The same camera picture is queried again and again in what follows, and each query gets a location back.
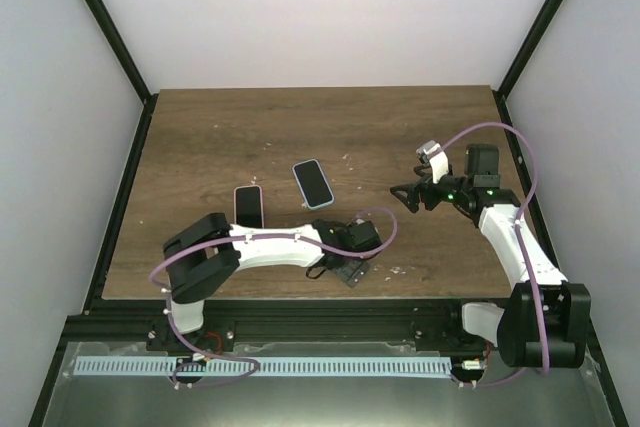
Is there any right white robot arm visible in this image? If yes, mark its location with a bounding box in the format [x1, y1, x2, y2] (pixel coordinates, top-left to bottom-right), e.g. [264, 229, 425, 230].
[390, 141, 591, 369]

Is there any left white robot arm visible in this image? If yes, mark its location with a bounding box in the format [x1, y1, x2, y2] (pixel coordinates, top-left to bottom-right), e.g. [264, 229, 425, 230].
[163, 213, 383, 351]

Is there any phone in blue case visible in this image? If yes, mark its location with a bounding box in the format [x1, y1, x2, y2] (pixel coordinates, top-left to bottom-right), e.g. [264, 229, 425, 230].
[292, 159, 335, 210]

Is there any phone in pink case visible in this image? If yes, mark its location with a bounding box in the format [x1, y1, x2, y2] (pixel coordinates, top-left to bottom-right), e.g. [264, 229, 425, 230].
[233, 185, 264, 228]

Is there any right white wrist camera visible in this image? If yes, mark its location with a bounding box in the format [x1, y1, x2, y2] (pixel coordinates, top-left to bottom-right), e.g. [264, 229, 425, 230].
[416, 140, 449, 184]

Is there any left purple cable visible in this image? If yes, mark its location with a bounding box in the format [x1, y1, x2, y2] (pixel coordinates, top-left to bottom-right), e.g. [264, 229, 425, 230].
[149, 206, 399, 391]

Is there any left black table edge rail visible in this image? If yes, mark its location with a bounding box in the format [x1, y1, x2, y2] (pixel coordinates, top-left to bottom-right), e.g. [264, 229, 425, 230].
[82, 93, 159, 316]

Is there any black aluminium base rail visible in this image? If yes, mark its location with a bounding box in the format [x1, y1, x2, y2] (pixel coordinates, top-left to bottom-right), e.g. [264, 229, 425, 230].
[61, 298, 485, 354]

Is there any right black frame post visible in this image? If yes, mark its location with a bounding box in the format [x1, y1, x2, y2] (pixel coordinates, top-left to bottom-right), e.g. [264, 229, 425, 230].
[497, 0, 564, 98]

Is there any black frame post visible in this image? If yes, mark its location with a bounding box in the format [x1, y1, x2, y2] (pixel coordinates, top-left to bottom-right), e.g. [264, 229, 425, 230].
[84, 0, 153, 104]
[497, 0, 564, 98]

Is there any light blue slotted cable duct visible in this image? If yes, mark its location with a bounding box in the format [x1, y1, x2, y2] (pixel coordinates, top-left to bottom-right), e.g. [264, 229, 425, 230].
[73, 356, 452, 378]

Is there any left black frame post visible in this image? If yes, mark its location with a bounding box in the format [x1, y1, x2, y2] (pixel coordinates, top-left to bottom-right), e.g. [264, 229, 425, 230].
[84, 0, 153, 104]

